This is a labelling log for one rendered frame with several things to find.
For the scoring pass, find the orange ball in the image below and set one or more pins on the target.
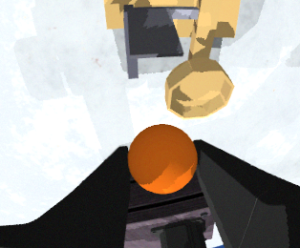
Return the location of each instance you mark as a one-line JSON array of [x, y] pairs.
[[162, 158]]

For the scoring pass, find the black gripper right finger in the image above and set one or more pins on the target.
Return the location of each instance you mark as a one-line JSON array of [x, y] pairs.
[[251, 208]]

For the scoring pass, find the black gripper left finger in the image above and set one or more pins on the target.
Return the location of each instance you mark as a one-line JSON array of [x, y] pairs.
[[93, 215]]

